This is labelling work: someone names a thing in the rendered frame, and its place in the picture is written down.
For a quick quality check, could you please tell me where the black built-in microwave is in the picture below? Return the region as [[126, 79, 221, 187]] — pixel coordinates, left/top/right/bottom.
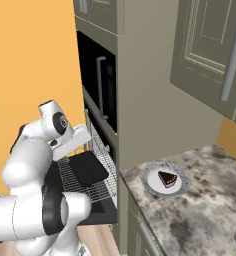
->
[[75, 29, 119, 134]]

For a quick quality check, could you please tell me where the dark chocolate cake slice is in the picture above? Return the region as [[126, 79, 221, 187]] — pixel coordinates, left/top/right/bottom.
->
[[157, 170, 179, 189]]

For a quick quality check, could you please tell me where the grey cupboard door above microwave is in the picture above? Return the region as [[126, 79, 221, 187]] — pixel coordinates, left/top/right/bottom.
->
[[73, 0, 126, 36]]

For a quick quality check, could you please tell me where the grey microwave door handle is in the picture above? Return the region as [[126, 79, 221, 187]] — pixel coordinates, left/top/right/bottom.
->
[[95, 55, 110, 121]]

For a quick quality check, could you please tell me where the dark oven door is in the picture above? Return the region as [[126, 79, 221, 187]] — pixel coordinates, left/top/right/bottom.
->
[[77, 197, 120, 227]]

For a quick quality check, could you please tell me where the grey base cabinet drawer front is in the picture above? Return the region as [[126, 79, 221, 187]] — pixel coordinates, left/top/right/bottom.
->
[[126, 191, 166, 256]]

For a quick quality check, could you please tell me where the long grey cupboard handle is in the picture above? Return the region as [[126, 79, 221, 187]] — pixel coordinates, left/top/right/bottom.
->
[[219, 15, 236, 103]]

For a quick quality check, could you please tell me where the black baking tray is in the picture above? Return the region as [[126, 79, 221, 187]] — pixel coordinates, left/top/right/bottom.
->
[[67, 150, 110, 188]]

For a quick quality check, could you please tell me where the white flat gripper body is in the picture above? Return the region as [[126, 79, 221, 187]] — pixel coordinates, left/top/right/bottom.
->
[[51, 124, 93, 162]]

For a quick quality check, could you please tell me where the grey short cupboard handle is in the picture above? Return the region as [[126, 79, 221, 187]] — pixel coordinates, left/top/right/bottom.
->
[[77, 0, 90, 15]]

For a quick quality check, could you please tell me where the grey tall cabinet housing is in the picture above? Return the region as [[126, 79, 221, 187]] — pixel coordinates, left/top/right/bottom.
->
[[73, 0, 224, 255]]

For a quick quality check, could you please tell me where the large grey wall cupboard door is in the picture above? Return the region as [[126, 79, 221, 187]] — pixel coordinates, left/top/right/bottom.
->
[[169, 0, 236, 122]]

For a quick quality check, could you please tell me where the grey oven with wire rack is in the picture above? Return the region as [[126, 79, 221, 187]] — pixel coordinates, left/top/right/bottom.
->
[[82, 87, 122, 214]]

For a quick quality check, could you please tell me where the grey drawer handle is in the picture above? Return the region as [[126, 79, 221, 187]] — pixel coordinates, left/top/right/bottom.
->
[[137, 219, 162, 256]]

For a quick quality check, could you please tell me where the grey patterned plate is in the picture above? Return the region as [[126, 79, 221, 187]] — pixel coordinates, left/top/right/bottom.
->
[[139, 161, 191, 198]]

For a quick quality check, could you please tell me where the silver wire oven rack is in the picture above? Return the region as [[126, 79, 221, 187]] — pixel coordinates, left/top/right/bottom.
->
[[58, 109, 119, 205]]

